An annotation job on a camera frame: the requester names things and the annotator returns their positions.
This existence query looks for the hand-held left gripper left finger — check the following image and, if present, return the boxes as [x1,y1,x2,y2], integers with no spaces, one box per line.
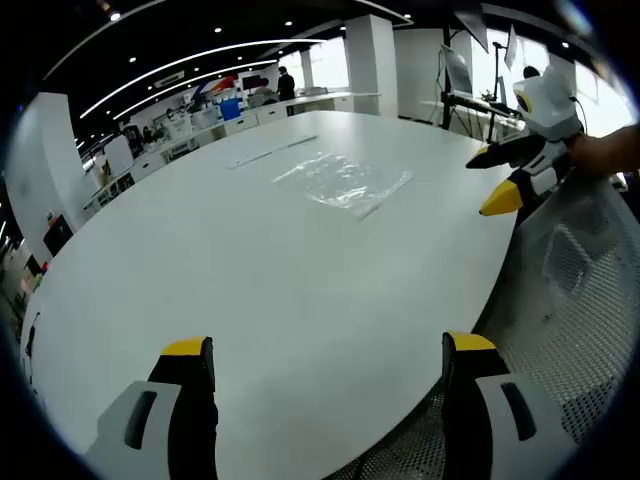
[83,335,220,480]

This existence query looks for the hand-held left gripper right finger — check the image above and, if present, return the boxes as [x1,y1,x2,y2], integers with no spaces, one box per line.
[440,329,577,480]

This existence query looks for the clear plastic resealable bag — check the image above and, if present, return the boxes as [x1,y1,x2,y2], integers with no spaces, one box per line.
[269,151,416,221]

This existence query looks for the black metal stand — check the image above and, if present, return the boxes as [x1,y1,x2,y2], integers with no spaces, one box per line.
[433,91,527,142]

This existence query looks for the monitor on stand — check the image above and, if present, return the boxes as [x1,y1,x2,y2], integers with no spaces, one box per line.
[438,43,474,97]

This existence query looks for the grey mesh office chair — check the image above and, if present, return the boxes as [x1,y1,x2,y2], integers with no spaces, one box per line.
[344,169,640,480]

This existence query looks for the long white counter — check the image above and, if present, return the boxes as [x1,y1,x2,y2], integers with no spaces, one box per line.
[214,89,382,140]

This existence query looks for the black cabinet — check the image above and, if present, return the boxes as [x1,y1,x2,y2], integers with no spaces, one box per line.
[42,214,75,257]

